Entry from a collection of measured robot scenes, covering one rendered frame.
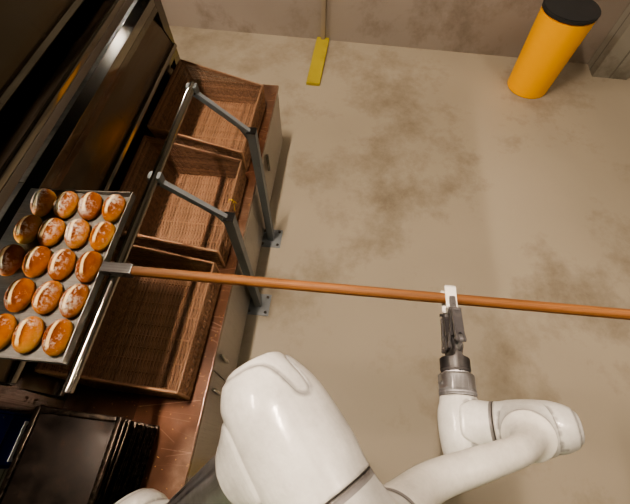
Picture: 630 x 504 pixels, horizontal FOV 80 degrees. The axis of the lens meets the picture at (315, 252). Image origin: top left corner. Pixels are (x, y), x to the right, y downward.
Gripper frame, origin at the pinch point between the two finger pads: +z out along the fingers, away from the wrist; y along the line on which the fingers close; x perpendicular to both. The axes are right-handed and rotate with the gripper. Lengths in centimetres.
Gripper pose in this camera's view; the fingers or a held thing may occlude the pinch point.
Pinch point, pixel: (448, 299)
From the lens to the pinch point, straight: 112.7
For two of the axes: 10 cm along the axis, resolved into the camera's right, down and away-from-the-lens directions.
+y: -0.1, 5.0, 8.7
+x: 10.0, 0.8, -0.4
